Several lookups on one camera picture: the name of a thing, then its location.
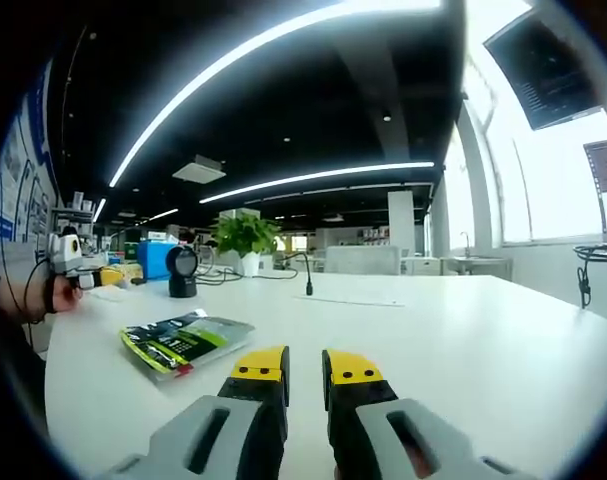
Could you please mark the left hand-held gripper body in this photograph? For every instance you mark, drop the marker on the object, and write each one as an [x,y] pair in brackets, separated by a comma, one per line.
[65,252]

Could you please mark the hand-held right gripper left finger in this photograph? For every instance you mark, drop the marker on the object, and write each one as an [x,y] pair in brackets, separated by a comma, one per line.
[243,420]

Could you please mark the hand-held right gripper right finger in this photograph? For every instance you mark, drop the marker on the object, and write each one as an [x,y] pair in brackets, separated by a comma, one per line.
[378,425]

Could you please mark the green black sheet goods packet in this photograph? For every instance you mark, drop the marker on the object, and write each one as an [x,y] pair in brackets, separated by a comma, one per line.
[185,345]

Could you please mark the person's left hand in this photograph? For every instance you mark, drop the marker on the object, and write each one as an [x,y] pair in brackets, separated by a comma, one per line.
[65,295]

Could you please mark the white shelf with boxes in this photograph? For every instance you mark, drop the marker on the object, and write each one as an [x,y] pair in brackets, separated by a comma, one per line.
[75,217]

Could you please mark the blue box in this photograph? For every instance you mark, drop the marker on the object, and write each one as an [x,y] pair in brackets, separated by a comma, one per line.
[155,260]

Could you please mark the black barcode scanner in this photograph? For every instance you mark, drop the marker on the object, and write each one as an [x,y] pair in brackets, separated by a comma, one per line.
[182,270]

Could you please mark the white table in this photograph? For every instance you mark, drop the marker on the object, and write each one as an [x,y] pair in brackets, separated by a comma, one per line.
[333,360]

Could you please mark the green potted plant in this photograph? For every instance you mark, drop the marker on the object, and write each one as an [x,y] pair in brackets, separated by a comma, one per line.
[246,245]

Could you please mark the white ceiling air conditioner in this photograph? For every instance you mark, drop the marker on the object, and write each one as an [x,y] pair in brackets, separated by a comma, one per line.
[199,168]

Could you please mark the black gooseneck microphone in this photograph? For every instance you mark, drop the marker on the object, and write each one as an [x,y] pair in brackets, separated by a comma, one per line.
[303,272]

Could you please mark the metal sink faucet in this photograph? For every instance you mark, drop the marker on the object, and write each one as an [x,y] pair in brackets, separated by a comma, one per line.
[465,242]

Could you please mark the straight ceiling light strip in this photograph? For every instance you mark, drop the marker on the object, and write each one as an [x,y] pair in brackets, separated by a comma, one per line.
[315,181]

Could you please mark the long curved ceiling light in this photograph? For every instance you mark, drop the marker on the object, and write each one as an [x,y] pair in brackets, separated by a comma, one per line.
[263,65]

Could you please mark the computer monitor with window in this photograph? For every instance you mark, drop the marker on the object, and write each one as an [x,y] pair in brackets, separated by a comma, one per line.
[605,185]

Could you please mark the black hanging monitor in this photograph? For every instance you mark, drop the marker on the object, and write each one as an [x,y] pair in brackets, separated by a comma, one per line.
[548,75]

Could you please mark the blue white wall poster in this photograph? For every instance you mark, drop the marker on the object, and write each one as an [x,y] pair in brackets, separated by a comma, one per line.
[25,190]

